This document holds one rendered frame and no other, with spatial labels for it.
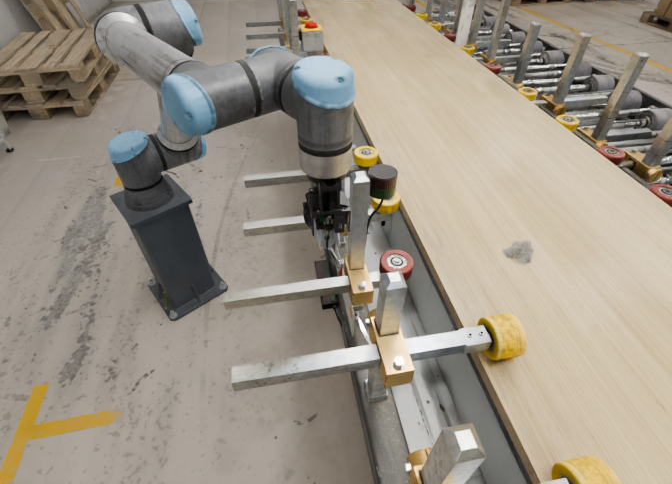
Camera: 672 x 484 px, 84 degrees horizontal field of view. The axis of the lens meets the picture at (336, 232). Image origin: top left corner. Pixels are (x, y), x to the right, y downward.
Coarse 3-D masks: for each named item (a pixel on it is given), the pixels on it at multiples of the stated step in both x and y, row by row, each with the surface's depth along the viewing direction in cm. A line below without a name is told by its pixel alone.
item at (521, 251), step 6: (516, 246) 93; (522, 246) 93; (528, 246) 91; (504, 252) 92; (510, 252) 91; (516, 252) 91; (522, 252) 91; (528, 252) 91; (510, 258) 90; (516, 258) 90; (522, 258) 89; (528, 258) 89
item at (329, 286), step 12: (372, 276) 92; (252, 288) 89; (264, 288) 89; (276, 288) 89; (288, 288) 89; (300, 288) 89; (312, 288) 89; (324, 288) 89; (336, 288) 90; (348, 288) 91; (228, 300) 86; (240, 300) 87; (252, 300) 87; (264, 300) 88; (276, 300) 89; (288, 300) 90
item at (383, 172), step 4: (372, 168) 77; (376, 168) 77; (380, 168) 77; (384, 168) 77; (388, 168) 77; (392, 168) 77; (372, 172) 76; (376, 172) 76; (380, 172) 76; (384, 172) 76; (388, 172) 76; (392, 172) 76; (376, 176) 75; (380, 176) 75; (384, 176) 75; (388, 176) 75; (392, 176) 75; (380, 204) 81; (376, 208) 82; (372, 212) 83; (368, 220) 85; (368, 224) 85
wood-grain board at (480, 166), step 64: (320, 0) 296; (384, 0) 296; (384, 64) 190; (448, 64) 190; (384, 128) 139; (448, 128) 139; (512, 128) 139; (448, 192) 110; (512, 192) 110; (576, 192) 110; (640, 192) 110; (448, 256) 91; (576, 256) 91; (640, 256) 91; (576, 320) 78; (640, 320) 78; (512, 384) 68; (576, 384) 68; (640, 384) 68; (576, 448) 60; (640, 448) 60
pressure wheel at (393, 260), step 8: (384, 256) 90; (392, 256) 91; (400, 256) 91; (408, 256) 90; (384, 264) 88; (392, 264) 89; (400, 264) 89; (408, 264) 88; (384, 272) 88; (408, 272) 87
